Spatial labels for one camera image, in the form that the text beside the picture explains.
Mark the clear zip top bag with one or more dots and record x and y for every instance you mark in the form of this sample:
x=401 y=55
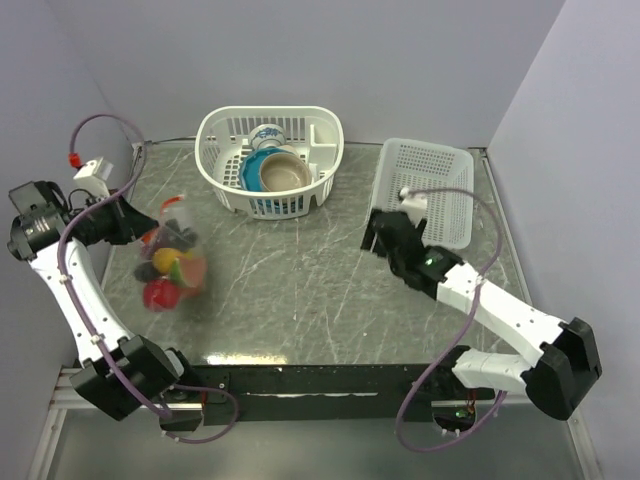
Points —
x=174 y=208

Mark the fake watermelon slice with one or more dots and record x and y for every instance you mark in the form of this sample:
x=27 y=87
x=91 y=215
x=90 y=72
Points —
x=188 y=273

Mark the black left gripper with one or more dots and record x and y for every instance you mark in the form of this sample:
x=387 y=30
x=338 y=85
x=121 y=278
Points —
x=130 y=223

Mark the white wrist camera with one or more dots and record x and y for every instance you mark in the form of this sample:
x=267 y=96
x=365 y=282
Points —
x=413 y=204
x=93 y=177

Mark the blue plate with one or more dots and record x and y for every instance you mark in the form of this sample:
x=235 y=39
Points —
x=249 y=172

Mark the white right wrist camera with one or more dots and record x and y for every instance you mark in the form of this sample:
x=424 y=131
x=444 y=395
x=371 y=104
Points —
x=413 y=204

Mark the dark fake grapes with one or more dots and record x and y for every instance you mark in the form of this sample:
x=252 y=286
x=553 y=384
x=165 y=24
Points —
x=171 y=235

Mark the beige ceramic bowl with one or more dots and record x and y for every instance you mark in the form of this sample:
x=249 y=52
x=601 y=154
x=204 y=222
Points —
x=284 y=172

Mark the blue white porcelain bowl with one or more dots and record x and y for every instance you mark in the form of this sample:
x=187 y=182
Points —
x=267 y=136

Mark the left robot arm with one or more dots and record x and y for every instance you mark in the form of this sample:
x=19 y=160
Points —
x=120 y=371

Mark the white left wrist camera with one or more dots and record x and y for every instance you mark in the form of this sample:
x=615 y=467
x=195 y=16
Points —
x=93 y=177

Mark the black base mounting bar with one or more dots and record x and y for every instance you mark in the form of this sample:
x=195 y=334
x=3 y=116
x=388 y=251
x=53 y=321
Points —
x=291 y=393

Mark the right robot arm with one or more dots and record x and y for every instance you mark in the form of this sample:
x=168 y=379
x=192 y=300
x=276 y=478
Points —
x=555 y=363

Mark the white perforated plastic basket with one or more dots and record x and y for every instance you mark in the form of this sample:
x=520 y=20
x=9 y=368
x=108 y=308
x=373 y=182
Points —
x=446 y=172

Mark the white dish rack basket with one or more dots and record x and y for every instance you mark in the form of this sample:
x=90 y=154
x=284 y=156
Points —
x=313 y=134

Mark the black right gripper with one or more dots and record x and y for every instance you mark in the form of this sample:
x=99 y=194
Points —
x=370 y=232

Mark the red fake apple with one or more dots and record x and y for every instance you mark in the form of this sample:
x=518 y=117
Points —
x=161 y=295

